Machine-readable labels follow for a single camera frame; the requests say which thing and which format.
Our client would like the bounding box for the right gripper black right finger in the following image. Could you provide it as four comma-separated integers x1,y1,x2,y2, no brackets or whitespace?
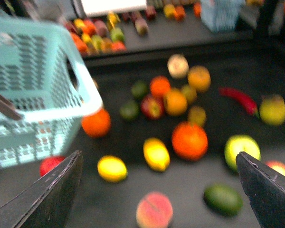
236,152,285,228

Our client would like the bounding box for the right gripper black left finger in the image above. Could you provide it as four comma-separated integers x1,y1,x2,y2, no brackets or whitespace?
0,151,83,228

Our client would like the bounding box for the yellow lemon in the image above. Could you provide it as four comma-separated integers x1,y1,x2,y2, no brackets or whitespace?
143,138,170,172
97,155,128,182

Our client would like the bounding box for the light teal plastic basket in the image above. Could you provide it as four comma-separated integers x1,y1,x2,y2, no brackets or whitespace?
0,10,103,169

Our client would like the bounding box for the black rear display shelf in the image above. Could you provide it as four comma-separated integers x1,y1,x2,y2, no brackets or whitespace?
83,7,253,67

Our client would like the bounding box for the dark green avocado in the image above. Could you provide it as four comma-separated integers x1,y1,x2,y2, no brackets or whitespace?
204,183,243,216

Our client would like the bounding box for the green apple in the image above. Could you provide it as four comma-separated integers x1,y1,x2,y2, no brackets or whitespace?
224,135,261,172

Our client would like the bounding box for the red chili pepper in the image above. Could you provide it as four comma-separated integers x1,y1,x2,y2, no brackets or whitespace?
218,87,260,118

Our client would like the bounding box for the large orange near front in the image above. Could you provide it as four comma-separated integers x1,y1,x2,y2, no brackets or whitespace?
171,122,208,162

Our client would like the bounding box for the pink peach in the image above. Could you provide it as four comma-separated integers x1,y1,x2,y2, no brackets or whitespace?
136,191,173,228

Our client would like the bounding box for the brown kiwi fruit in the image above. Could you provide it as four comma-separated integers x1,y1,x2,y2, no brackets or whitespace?
188,106,207,127

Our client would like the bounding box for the black fruit display tray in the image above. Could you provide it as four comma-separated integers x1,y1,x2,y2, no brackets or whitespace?
0,54,285,228

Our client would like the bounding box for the yellow orange apple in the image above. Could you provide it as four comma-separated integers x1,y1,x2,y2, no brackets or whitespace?
188,66,211,93

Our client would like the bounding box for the red apple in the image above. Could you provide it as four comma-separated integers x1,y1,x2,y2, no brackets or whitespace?
141,94,165,120

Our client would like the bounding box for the green lime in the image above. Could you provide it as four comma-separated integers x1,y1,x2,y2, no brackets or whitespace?
131,80,149,100

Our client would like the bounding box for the large orange mandarin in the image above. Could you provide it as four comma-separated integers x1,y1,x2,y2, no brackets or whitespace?
150,76,171,97

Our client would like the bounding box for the white apple with stem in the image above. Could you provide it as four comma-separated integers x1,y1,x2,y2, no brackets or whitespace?
167,54,189,79

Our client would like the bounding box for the small blue shopping basket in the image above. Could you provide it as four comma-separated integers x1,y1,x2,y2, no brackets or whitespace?
200,0,245,33

